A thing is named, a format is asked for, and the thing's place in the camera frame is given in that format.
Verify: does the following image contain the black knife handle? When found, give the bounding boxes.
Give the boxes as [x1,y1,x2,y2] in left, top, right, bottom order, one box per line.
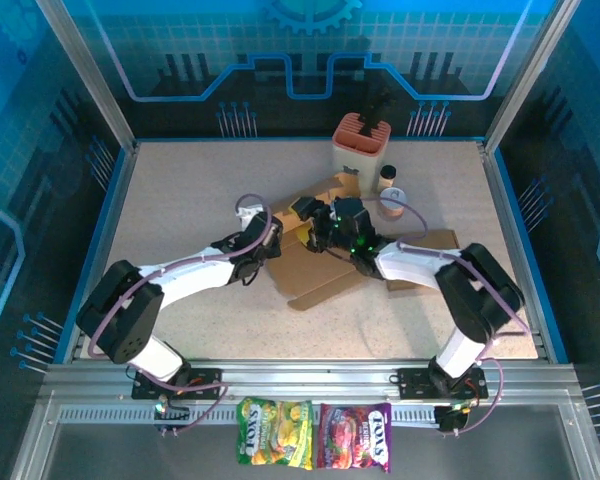
[360,89,395,139]

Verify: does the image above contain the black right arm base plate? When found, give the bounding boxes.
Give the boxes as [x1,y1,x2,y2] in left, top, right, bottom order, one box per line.
[396,366,490,401]

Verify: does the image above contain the green Fox's candy bag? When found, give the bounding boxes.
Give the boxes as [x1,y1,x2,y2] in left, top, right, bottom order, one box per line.
[236,396,315,471]

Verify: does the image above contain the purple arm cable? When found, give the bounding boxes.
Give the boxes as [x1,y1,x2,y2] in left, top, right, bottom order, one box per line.
[362,196,531,437]
[88,193,274,437]

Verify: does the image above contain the slotted grey cable duct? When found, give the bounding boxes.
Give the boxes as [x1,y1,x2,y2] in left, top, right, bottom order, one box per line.
[58,404,444,425]

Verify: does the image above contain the aluminium frame post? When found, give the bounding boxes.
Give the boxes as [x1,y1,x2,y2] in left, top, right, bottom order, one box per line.
[483,0,579,154]
[37,0,139,156]

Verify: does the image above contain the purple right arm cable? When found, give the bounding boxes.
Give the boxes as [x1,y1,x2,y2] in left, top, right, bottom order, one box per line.
[362,196,531,437]

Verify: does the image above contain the purple Fox's candy bag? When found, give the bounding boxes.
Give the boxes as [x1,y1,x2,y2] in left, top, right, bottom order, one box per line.
[315,402,393,474]

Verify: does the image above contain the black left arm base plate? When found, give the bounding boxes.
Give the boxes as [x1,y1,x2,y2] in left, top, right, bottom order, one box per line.
[131,367,225,401]

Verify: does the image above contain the aluminium mounting rail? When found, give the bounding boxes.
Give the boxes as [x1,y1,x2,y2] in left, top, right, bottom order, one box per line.
[39,357,579,426]

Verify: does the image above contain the beige knife block orange top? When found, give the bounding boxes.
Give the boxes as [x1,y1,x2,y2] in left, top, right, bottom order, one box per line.
[331,112,393,194]

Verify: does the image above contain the brown cardboard mailer box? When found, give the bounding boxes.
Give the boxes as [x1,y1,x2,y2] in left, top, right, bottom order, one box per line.
[382,228,462,294]
[264,168,381,312]

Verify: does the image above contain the small black electronics box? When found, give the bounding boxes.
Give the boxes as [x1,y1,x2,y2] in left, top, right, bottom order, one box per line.
[153,399,191,437]
[434,403,469,437]

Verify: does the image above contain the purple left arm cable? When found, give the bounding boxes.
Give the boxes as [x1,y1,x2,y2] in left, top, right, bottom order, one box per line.
[88,193,274,437]

